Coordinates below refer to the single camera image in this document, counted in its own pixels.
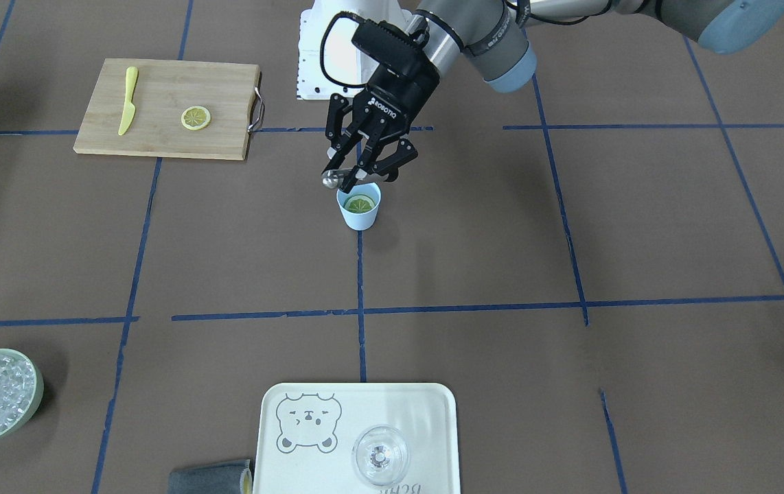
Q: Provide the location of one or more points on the steel cutting board handle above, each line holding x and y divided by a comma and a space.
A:
257, 112

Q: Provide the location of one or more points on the lemon slice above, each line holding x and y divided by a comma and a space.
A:
195, 118
359, 204

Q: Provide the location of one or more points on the cream bear serving tray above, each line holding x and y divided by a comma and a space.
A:
307, 432

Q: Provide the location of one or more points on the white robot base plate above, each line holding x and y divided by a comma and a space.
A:
341, 59

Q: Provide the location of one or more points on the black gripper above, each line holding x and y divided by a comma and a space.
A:
404, 92

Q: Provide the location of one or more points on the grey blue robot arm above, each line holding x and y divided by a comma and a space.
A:
493, 35

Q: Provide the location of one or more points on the bamboo cutting board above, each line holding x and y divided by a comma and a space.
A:
164, 89

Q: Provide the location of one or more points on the light blue paper cup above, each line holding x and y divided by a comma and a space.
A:
360, 222

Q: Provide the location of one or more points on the steel muddler with black tip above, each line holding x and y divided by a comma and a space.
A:
333, 178

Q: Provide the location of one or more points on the grey folded cloth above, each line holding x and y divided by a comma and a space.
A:
234, 476

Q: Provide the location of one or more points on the yellow plastic knife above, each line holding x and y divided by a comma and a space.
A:
129, 109

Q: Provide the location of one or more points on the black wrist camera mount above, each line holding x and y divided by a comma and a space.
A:
390, 47

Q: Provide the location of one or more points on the clear wine glass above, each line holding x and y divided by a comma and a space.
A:
381, 456

